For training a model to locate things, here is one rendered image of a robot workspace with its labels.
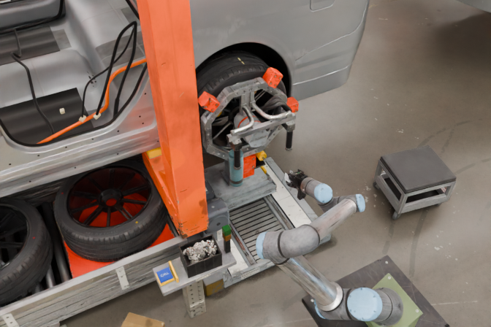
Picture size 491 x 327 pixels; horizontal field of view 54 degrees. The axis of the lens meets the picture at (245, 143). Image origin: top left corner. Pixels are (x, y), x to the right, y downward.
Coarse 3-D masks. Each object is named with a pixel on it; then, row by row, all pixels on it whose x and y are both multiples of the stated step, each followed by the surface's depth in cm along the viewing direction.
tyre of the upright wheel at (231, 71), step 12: (216, 60) 282; (228, 60) 281; (240, 60) 282; (252, 60) 286; (204, 72) 280; (216, 72) 276; (228, 72) 273; (240, 72) 274; (252, 72) 278; (264, 72) 282; (204, 84) 275; (216, 84) 271; (228, 84) 275; (216, 156) 308
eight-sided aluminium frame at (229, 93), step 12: (240, 84) 274; (252, 84) 274; (264, 84) 276; (228, 96) 269; (276, 108) 301; (204, 120) 274; (204, 132) 284; (276, 132) 307; (204, 144) 289; (264, 144) 309; (228, 156) 300
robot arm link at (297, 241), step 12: (348, 204) 239; (360, 204) 244; (324, 216) 222; (336, 216) 226; (348, 216) 235; (300, 228) 206; (312, 228) 206; (324, 228) 215; (288, 240) 202; (300, 240) 202; (312, 240) 203; (288, 252) 202; (300, 252) 203
